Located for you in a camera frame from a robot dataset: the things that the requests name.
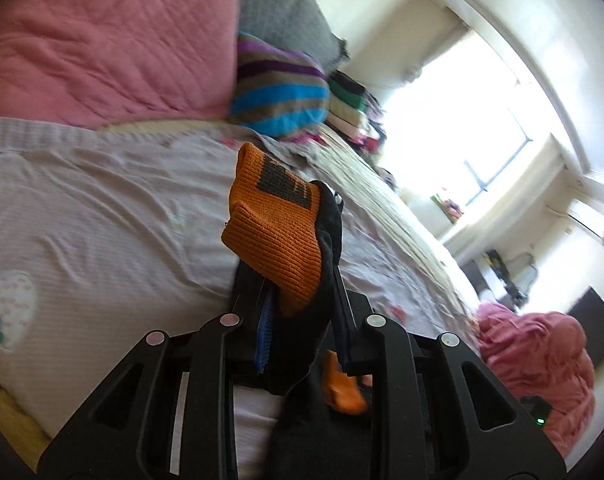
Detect bright window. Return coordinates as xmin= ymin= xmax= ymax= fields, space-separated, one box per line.
xmin=382 ymin=27 xmax=537 ymax=211

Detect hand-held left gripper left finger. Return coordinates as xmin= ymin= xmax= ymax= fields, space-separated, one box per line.
xmin=37 ymin=260 xmax=277 ymax=480

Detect desk clutter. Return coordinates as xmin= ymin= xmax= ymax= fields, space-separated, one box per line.
xmin=476 ymin=249 xmax=538 ymax=307

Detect grey quilted pillow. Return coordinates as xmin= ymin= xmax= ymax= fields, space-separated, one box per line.
xmin=224 ymin=0 xmax=350 ymax=68

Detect strawberry print bed sheet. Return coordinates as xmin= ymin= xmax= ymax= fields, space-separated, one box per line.
xmin=0 ymin=116 xmax=482 ymax=441

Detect white air conditioner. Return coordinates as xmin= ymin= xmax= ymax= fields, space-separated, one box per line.
xmin=566 ymin=199 xmax=604 ymax=247

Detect black monitor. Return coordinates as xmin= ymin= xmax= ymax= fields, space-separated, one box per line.
xmin=566 ymin=285 xmax=604 ymax=372

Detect black garment with orange cuffs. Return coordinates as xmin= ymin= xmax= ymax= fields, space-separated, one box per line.
xmin=221 ymin=142 xmax=375 ymax=480

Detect pink quilted pillow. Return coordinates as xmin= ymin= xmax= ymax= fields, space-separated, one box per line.
xmin=0 ymin=0 xmax=255 ymax=128

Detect pink crumpled blanket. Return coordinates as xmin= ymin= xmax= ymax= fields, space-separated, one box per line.
xmin=474 ymin=301 xmax=596 ymax=458

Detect striped knitted pillow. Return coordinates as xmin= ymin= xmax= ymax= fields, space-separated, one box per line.
xmin=229 ymin=31 xmax=331 ymax=138

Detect stack of folded clothes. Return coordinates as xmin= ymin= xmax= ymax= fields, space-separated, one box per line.
xmin=324 ymin=70 xmax=389 ymax=153

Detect small items on window sill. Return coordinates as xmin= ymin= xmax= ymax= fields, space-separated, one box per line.
xmin=431 ymin=191 xmax=465 ymax=224

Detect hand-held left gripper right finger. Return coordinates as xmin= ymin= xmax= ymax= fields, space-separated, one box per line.
xmin=333 ymin=264 xmax=567 ymax=480

